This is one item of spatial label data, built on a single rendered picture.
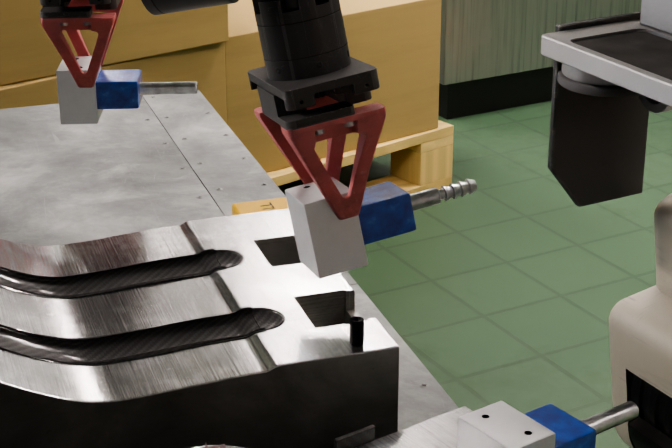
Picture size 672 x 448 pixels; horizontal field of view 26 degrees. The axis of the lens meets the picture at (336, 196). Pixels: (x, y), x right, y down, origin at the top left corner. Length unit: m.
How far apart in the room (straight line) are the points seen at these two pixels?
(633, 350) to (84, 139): 0.70
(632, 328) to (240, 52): 2.07
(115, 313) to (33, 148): 0.61
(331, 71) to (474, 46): 3.22
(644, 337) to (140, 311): 0.43
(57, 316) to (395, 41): 2.51
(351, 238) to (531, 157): 2.98
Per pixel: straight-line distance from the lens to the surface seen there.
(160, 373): 0.96
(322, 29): 0.95
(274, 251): 1.15
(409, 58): 3.53
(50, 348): 1.00
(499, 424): 0.91
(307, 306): 1.05
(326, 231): 0.98
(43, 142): 1.66
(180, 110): 1.74
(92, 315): 1.05
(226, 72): 3.21
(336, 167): 1.03
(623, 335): 1.26
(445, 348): 2.91
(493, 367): 2.85
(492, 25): 4.19
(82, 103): 1.42
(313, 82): 0.94
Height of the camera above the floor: 1.34
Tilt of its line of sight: 22 degrees down
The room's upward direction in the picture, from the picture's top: straight up
